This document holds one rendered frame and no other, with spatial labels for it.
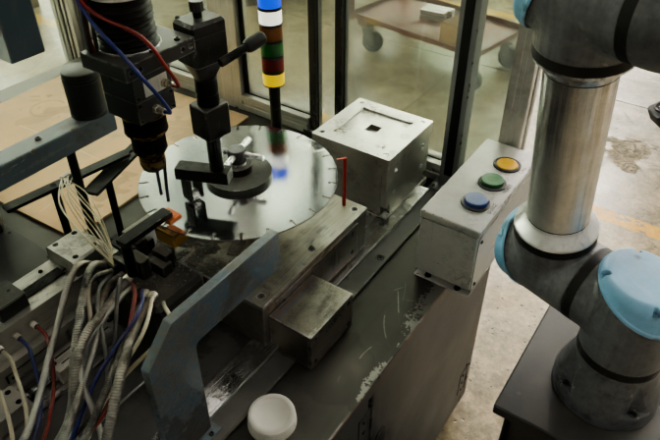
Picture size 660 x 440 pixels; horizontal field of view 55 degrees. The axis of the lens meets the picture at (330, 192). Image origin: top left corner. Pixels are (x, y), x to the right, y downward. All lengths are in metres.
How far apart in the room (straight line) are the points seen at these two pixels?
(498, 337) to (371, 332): 1.08
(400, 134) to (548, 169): 0.49
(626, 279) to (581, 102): 0.26
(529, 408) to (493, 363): 1.03
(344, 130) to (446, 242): 0.34
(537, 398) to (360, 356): 0.27
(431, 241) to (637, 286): 0.36
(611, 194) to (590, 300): 1.94
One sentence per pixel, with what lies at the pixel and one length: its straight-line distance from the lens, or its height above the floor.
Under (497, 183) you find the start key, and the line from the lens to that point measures 1.15.
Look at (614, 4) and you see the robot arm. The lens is 0.68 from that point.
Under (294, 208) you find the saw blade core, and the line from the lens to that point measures 0.99.
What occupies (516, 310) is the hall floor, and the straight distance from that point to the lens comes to 2.21.
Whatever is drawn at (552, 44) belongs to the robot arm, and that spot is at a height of 1.28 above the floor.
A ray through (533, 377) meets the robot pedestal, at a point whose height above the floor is 0.75.
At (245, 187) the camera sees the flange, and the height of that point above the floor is 0.96.
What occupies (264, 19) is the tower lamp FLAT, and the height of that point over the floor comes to 1.11.
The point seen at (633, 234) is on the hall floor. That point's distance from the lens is 2.67.
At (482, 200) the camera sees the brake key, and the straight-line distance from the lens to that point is 1.10.
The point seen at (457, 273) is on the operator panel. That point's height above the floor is 0.79.
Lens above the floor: 1.56
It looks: 36 degrees down
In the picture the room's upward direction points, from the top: straight up
